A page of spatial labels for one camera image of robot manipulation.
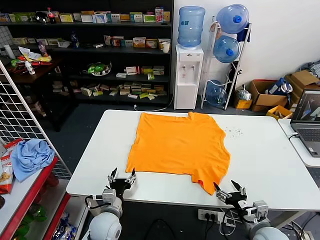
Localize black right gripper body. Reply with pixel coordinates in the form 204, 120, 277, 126
219, 191, 249, 207

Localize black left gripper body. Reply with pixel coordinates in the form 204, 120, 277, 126
108, 178, 137, 195

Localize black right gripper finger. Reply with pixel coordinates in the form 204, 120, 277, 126
230, 179, 248, 196
213, 181, 226, 199

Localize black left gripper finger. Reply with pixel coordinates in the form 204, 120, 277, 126
125, 167, 137, 184
107, 167, 118, 184

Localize orange t-shirt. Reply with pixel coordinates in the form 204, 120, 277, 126
124, 111, 231, 196

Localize grey blue clothes pile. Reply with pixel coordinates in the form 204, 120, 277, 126
298, 59, 320, 78

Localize white power strip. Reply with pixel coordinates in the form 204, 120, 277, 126
197, 208, 227, 224

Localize large white table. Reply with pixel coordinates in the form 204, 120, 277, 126
66, 109, 320, 230

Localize blue white snack pack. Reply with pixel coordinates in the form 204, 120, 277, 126
51, 212, 78, 240

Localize small white side table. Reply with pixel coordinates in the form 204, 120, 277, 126
277, 117, 320, 168

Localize green plastic bottle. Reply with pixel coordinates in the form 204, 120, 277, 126
24, 203, 48, 223

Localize light blue crumpled garment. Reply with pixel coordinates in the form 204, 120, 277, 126
10, 139, 56, 183

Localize small yellow box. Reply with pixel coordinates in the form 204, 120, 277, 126
234, 98, 253, 110

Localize red and white rack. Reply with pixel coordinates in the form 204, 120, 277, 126
0, 156, 72, 240

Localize yellow plastic crate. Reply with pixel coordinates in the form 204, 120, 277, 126
265, 104, 293, 120

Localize grey open laptop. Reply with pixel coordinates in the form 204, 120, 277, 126
289, 89, 320, 158

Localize open brown cardboard box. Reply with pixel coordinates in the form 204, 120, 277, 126
248, 79, 290, 113

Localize clear plastic bag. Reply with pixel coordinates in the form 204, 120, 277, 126
236, 84, 252, 101

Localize blue racked water jug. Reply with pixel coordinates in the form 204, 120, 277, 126
205, 79, 229, 109
216, 3, 250, 35
213, 34, 241, 64

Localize red snack bag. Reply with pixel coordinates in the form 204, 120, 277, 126
0, 137, 24, 195

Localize blue bag in box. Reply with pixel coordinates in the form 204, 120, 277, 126
266, 77, 293, 95

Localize bowl with green fruit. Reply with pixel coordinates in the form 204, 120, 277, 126
82, 60, 113, 77

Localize white water dispenser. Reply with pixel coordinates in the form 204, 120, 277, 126
174, 43, 205, 110

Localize white metal jug rack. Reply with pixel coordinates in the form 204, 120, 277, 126
200, 16, 253, 111

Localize black shelf unit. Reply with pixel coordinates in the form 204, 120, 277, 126
0, 0, 175, 106

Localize dark wooden table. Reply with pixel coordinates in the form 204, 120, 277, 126
0, 56, 76, 132

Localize stacked brown cardboard boxes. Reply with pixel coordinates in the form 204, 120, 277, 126
284, 69, 320, 111

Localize small white bottle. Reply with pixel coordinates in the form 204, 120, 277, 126
24, 61, 36, 75

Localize orange white medicine box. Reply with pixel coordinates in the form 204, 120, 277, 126
132, 36, 147, 48

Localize red white medicine box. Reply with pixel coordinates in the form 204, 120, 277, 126
145, 38, 159, 49

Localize dark blue bottle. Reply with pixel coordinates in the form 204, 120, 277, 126
69, 31, 80, 49

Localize yellow paper pile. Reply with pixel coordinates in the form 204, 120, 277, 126
18, 46, 53, 63

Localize purple drink bottle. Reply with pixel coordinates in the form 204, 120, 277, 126
37, 41, 50, 57

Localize blue upright water jug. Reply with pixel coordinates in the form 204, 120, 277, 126
177, 5, 206, 50

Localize white cylinder flask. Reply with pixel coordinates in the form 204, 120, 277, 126
3, 44, 16, 60

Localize pink upright box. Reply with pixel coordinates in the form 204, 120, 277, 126
154, 6, 165, 23

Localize cola bottle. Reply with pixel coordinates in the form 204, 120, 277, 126
46, 6, 57, 25

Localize shiny black bowl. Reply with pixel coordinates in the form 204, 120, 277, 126
34, 11, 49, 24

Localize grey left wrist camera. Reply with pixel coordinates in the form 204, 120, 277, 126
101, 188, 118, 204

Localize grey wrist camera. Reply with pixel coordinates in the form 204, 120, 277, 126
251, 199, 270, 221
101, 188, 118, 204

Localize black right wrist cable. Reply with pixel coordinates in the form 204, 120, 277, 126
223, 208, 251, 226

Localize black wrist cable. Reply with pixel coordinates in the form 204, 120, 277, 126
84, 194, 105, 210
223, 208, 251, 226

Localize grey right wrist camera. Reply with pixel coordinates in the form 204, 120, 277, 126
251, 199, 270, 221

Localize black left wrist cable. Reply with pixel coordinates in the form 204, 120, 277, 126
84, 194, 105, 210

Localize black floor cable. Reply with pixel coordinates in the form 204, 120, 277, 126
139, 218, 177, 240

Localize white floor cable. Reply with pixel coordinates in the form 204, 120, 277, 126
133, 92, 175, 112

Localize white wire grid panel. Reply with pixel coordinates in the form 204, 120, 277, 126
0, 59, 73, 181

